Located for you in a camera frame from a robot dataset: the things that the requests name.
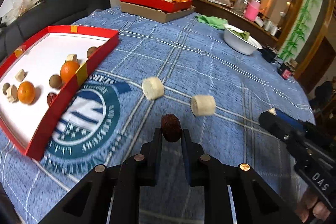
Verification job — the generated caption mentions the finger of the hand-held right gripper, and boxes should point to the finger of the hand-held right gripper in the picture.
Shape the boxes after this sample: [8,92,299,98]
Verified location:
[276,111,336,151]
[259,111,305,159]

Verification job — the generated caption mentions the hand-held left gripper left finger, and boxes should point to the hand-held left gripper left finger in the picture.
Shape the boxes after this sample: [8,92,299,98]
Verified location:
[39,128,164,224]

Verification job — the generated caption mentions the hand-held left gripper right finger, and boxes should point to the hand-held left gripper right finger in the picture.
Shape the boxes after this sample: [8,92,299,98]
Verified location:
[181,129,300,224]

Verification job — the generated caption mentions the dark red date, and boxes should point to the dark red date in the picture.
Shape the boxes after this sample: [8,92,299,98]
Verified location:
[161,114,182,142]
[47,92,58,106]

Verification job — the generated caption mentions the red tray box white inside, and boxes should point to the red tray box white inside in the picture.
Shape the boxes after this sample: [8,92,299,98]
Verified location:
[0,25,120,161]

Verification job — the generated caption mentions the person's right hand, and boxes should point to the person's right hand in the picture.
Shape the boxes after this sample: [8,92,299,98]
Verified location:
[295,187,332,223]

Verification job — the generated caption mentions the black and red device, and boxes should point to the black and red device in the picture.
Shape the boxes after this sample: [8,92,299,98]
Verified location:
[278,63,296,80]

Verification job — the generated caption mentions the beige cylinder piece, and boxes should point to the beige cylinder piece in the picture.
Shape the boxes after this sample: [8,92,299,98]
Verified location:
[142,76,165,101]
[190,94,216,117]

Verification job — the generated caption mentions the black box device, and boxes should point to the black box device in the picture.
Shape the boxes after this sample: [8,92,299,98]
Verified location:
[261,47,279,63]

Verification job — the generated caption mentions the white bowl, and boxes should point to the white bowl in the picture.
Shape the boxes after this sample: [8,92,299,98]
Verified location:
[223,24,263,56]

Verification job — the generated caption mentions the green vegetable leaves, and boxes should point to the green vegetable leaves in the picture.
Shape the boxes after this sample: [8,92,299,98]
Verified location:
[230,28,250,41]

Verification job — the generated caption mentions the pink cup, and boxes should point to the pink cup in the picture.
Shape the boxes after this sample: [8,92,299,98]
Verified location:
[244,0,261,22]

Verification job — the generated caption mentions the green cloth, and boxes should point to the green cloth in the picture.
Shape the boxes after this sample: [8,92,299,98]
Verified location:
[197,15,228,30]

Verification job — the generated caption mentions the brown cardboard box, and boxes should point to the brown cardboard box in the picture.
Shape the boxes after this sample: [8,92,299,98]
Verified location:
[120,2,196,24]

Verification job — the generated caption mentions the small red box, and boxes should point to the small red box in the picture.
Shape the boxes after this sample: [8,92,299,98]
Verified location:
[119,0,193,13]

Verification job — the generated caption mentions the black leather sofa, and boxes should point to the black leather sofa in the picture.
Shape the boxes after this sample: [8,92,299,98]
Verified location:
[0,0,111,62]

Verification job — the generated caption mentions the clear bag with red print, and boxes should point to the clear bag with red print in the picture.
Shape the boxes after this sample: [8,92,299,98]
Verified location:
[16,0,34,13]

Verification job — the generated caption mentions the green bamboo wall decal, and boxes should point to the green bamboo wall decal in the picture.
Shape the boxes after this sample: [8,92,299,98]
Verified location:
[278,0,326,62]

